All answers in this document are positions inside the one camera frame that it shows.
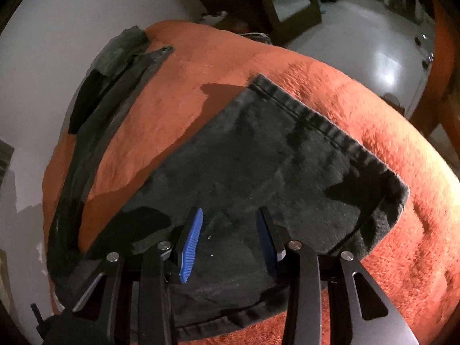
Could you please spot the dark folded cloth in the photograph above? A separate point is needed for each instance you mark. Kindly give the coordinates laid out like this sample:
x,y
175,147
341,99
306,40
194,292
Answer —
x,y
118,50

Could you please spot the dark grey denim pants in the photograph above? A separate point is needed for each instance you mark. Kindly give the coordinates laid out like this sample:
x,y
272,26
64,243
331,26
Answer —
x,y
251,158

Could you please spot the wooden framed mirror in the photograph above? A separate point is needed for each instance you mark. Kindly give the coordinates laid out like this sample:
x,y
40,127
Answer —
x,y
287,0

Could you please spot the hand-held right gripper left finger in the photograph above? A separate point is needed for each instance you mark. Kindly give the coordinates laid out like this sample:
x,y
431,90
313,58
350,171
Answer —
x,y
190,244

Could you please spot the orange-brown wooden furniture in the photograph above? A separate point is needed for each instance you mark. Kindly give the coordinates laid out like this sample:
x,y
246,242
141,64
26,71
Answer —
x,y
444,61

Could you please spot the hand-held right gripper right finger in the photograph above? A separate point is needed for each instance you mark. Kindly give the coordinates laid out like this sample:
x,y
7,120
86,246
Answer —
x,y
267,244

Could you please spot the orange fuzzy blanket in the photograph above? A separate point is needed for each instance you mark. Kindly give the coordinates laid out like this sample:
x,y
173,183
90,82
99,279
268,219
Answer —
x,y
215,61

